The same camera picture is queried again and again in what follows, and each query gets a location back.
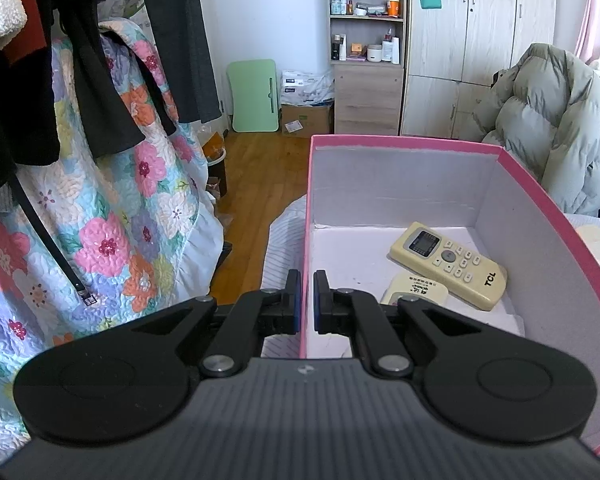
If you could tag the floral quilt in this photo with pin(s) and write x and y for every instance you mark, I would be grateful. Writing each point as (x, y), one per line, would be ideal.
(130, 220)

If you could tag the black belt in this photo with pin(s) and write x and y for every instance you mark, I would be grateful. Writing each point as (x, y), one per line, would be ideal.
(55, 245)

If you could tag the dark red garment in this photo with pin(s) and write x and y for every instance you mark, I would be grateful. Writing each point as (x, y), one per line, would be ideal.
(27, 40)

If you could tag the green folding table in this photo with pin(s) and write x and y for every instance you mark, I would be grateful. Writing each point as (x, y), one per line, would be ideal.
(254, 95)

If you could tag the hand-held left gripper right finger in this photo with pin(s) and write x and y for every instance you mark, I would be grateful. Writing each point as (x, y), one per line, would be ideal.
(319, 310)

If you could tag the brown cardboard box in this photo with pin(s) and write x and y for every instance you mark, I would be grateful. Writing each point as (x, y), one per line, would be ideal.
(310, 120)

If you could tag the pink curtain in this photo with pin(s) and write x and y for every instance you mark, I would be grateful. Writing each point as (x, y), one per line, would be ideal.
(587, 10)

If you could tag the trash bin with orange bag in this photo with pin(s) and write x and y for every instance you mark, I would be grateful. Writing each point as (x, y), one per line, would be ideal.
(215, 160)

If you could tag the white jar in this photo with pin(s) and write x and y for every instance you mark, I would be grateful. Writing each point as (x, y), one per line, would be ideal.
(374, 54)

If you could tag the white plastic package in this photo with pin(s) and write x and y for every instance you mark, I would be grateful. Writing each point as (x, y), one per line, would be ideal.
(307, 87)

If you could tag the dark grey garment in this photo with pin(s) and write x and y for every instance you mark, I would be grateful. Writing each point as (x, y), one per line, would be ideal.
(180, 35)

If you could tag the wooden shelf unit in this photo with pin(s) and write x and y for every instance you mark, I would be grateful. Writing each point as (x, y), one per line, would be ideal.
(367, 95)

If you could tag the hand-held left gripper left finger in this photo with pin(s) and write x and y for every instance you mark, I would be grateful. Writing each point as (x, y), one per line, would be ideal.
(295, 305)

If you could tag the white bottle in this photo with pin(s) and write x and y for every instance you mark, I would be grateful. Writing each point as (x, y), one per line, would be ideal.
(388, 51)

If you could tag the pink cardboard box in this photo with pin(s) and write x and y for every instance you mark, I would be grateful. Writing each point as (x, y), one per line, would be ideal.
(530, 240)

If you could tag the orange bottle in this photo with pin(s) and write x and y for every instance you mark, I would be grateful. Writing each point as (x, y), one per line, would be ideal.
(392, 7)

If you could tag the black frilled garment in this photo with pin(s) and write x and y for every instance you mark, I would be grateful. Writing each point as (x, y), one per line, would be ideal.
(100, 85)

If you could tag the long cream remote control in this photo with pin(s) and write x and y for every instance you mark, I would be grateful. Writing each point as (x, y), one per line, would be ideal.
(455, 265)

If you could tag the light wooden wardrobe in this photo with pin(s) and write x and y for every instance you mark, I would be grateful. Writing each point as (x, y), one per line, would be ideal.
(480, 35)

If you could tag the cream labelled remote control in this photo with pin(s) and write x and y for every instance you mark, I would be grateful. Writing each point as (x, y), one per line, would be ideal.
(417, 290)

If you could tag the black long coat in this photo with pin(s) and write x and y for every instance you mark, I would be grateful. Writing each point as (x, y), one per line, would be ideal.
(15, 120)

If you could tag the grey puffer jacket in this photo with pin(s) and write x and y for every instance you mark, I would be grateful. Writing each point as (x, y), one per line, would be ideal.
(545, 125)

